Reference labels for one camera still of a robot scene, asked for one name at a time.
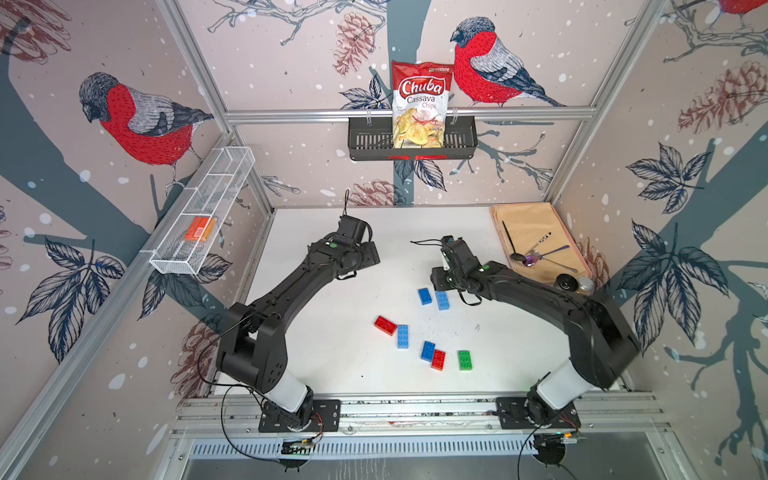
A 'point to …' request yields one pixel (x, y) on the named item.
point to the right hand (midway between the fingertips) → (436, 274)
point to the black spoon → (514, 256)
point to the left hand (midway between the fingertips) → (373, 252)
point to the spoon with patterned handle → (539, 242)
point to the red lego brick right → (438, 360)
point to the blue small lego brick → (427, 351)
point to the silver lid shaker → (586, 283)
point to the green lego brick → (464, 360)
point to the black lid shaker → (566, 282)
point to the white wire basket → (201, 213)
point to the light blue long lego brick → (443, 300)
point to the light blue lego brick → (403, 336)
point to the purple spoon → (532, 260)
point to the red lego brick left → (385, 325)
